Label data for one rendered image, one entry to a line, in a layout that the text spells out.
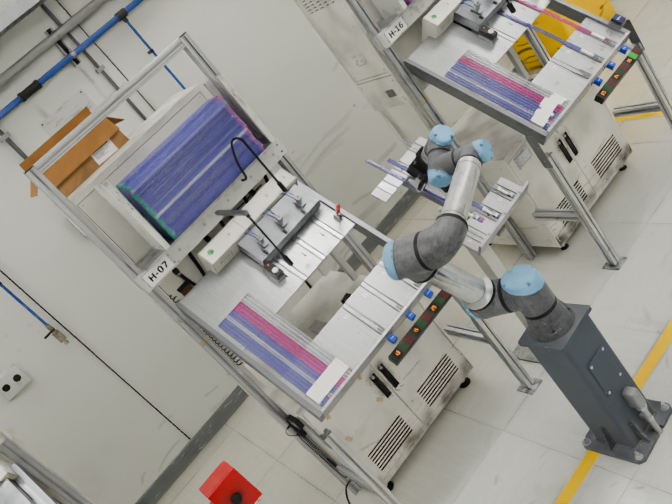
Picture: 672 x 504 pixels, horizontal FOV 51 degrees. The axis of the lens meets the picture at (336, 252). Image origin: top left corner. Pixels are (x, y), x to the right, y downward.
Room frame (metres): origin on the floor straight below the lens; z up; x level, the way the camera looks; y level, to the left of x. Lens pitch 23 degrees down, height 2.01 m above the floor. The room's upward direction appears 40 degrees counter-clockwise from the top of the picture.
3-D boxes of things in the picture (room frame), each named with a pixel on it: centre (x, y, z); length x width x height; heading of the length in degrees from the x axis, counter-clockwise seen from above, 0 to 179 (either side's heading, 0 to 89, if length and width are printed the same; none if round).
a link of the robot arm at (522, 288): (1.86, -0.38, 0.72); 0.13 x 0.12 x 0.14; 45
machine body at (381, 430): (2.78, 0.30, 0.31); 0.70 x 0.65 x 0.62; 111
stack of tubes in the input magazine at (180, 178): (2.69, 0.20, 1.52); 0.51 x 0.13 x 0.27; 111
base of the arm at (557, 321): (1.86, -0.38, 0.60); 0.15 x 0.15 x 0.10
